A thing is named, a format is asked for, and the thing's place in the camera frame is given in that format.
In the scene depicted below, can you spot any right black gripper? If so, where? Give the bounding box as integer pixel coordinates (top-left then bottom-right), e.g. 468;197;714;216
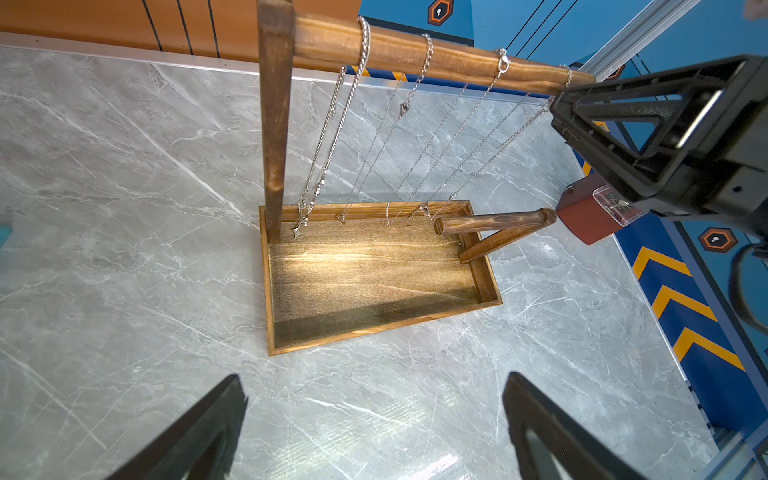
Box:
551;55;767;240

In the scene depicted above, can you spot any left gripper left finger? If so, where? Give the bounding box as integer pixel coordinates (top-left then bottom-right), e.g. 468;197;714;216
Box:
109;374;248;479

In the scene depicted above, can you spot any silver star pendant necklace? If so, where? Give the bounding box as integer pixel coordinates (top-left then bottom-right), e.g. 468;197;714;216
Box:
290;16;372;241

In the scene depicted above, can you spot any wooden jewelry display stand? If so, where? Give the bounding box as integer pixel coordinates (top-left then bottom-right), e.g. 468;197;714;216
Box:
258;1;594;355

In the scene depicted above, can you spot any silver end chain necklace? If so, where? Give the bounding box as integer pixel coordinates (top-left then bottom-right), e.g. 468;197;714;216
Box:
419;64;574;220

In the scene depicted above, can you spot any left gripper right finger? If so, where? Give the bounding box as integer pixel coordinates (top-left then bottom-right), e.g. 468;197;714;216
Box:
502;372;643;479

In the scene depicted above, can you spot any dark red metronome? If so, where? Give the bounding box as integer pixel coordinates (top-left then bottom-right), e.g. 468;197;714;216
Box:
555;174;648;245

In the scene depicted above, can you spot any thin silver chain necklace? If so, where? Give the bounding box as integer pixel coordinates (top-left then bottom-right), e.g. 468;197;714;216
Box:
337;33;434;225

